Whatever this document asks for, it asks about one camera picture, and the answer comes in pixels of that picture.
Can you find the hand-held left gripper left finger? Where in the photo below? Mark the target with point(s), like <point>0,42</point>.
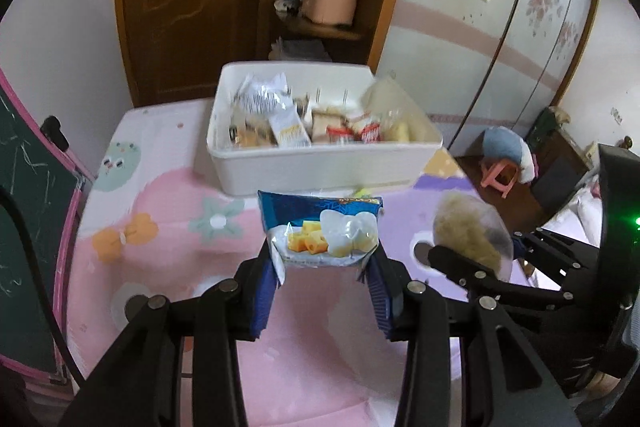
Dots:
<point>262,294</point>

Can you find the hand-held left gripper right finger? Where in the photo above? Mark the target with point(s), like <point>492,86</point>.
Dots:
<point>380,302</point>

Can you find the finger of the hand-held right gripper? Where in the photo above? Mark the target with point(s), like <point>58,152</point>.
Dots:
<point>560,252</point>
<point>475,277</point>

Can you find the round clear snack packet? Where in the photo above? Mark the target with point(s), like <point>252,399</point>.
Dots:
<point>465,227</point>

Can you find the blue cheese snack packet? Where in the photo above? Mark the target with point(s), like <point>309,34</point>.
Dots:
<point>310,217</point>

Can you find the white plastic storage box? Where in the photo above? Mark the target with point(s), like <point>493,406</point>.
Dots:
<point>320,167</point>

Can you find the dark wooden cabinet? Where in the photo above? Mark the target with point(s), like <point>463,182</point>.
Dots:
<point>557,157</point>

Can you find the pink stool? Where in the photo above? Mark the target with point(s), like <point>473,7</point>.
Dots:
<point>500,177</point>

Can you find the blue cushion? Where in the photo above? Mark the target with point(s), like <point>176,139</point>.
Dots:
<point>505,147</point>

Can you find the printed pink mat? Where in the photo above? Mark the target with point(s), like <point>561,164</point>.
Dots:
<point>175,207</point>

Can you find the pile of snack packets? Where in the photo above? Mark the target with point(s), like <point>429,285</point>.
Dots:
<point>280,122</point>

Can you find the pale clear snack packet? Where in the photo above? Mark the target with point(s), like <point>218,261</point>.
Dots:
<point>395,107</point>

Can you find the floral wardrobe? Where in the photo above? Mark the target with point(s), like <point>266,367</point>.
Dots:
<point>500,57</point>

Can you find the stack of folded cloths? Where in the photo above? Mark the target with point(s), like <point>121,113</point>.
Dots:
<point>300,51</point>

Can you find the black clamp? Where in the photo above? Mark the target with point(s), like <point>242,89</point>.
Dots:
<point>56,134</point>

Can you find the small toys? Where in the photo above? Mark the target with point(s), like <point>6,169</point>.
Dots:
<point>289,4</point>

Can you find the green chalkboard with pink frame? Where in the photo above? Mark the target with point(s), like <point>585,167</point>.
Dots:
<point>25,207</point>

